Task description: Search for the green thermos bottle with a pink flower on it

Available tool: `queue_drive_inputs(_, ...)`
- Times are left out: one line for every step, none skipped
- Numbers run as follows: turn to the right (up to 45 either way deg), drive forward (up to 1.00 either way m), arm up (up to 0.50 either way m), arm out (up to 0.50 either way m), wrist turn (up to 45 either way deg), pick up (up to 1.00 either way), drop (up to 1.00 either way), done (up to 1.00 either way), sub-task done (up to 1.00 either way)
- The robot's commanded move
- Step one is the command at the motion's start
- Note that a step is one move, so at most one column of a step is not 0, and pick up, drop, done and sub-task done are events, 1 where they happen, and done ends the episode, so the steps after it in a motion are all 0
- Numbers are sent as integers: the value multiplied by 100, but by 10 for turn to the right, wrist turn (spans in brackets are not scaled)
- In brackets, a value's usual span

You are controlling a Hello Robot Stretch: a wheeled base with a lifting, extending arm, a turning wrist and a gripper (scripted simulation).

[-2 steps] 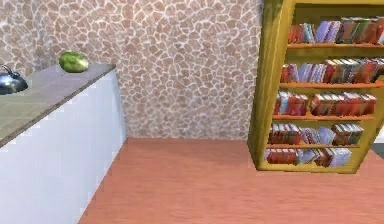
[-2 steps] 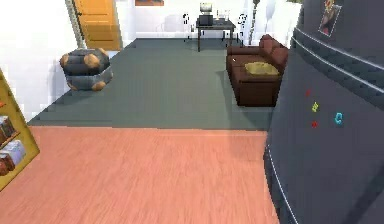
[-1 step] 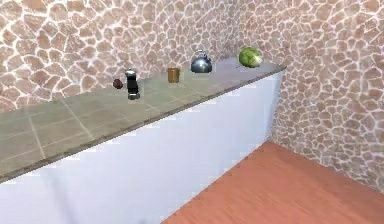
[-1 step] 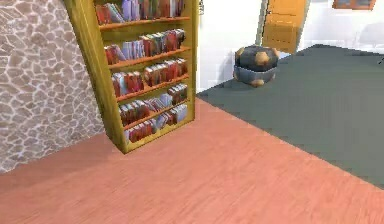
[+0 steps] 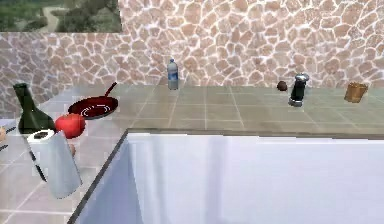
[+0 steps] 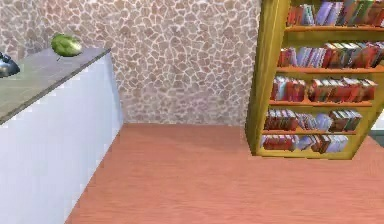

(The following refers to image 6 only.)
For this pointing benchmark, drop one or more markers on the yellow wooden bookshelf with books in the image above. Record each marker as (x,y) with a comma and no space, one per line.
(266,83)

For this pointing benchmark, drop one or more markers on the green round vegetable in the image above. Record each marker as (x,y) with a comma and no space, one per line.
(66,45)

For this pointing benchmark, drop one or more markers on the white counter with grey top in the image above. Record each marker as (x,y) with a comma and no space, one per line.
(50,133)

